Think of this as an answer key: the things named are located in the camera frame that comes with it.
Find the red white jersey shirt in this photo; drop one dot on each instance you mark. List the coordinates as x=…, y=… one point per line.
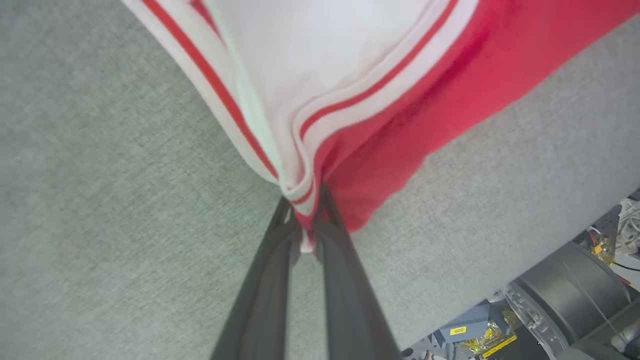
x=325, y=50

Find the grey box yellow label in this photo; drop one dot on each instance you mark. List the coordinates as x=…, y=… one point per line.
x=470, y=320

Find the grey robot torso base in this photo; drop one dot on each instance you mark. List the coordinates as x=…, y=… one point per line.
x=565, y=285

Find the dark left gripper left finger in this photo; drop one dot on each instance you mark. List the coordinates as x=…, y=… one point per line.
x=260, y=310

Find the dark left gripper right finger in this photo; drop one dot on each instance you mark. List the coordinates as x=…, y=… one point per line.
x=350, y=310

